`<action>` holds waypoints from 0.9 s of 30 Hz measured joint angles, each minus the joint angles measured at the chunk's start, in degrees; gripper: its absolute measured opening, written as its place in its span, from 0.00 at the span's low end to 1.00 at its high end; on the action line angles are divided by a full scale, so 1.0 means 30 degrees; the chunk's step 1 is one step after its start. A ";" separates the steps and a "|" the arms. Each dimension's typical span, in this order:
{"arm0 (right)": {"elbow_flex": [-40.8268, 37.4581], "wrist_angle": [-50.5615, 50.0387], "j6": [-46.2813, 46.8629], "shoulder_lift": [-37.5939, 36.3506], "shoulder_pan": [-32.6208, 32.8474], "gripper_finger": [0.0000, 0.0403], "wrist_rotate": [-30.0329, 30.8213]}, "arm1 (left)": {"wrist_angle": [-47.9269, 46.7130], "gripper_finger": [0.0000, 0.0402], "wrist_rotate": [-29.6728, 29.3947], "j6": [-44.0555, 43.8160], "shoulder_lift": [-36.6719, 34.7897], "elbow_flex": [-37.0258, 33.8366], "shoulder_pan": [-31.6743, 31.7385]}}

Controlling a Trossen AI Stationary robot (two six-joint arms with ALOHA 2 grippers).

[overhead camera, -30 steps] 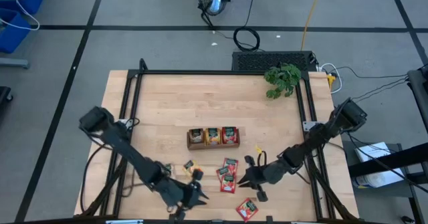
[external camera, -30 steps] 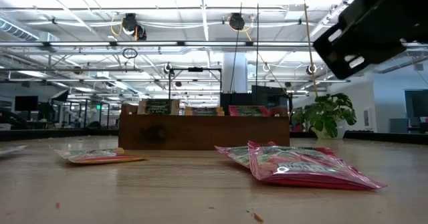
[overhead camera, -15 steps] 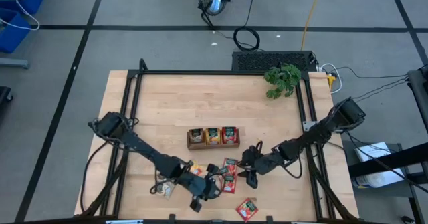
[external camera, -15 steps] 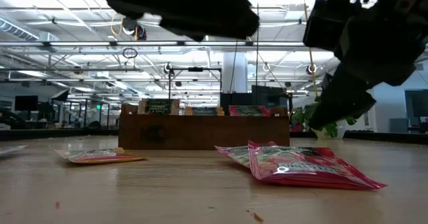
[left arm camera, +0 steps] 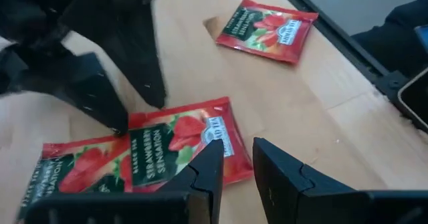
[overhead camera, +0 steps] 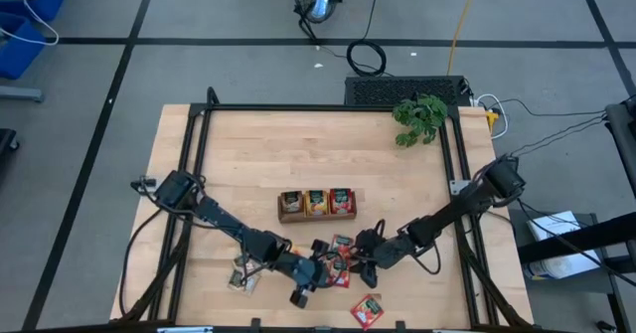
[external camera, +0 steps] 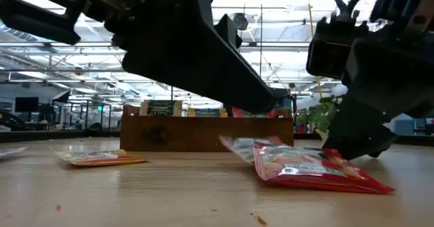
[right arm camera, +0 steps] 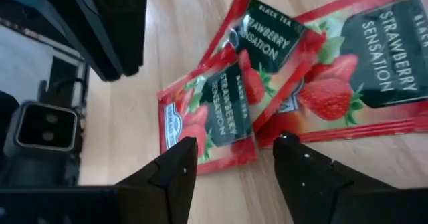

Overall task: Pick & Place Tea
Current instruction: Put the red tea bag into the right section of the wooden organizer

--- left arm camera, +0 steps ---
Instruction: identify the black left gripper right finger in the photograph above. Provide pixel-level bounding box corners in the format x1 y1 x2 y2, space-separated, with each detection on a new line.
253 136 428 224

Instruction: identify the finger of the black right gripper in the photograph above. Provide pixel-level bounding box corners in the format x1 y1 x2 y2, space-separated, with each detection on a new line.
0 52 130 135
62 0 167 108

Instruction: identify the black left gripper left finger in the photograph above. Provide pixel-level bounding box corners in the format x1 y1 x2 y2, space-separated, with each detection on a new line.
25 139 224 224

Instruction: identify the person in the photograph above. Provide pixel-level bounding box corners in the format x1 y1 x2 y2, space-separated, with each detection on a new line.
350 0 428 80

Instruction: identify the black stereo camera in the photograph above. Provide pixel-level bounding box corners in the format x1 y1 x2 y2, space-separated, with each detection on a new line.
397 66 428 134

